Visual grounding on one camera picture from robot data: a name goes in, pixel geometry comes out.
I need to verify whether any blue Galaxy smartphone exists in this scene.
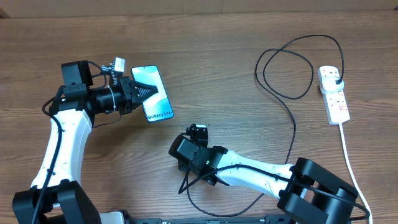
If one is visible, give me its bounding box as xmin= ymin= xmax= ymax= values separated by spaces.
xmin=131 ymin=65 xmax=174 ymax=123

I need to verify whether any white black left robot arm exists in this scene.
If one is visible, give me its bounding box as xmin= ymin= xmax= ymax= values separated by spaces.
xmin=12 ymin=58 xmax=159 ymax=223

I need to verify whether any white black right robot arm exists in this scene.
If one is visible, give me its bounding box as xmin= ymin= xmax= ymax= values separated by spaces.
xmin=169 ymin=124 xmax=373 ymax=223

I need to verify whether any white charger plug adapter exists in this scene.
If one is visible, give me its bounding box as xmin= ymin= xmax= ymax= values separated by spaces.
xmin=320 ymin=77 xmax=345 ymax=94

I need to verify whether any white power strip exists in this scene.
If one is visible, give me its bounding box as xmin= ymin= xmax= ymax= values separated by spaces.
xmin=318 ymin=65 xmax=350 ymax=125

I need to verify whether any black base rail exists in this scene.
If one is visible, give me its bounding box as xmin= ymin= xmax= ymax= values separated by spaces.
xmin=99 ymin=211 xmax=296 ymax=224

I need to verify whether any white power strip cord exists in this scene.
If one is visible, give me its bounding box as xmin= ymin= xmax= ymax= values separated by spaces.
xmin=338 ymin=123 xmax=374 ymax=224

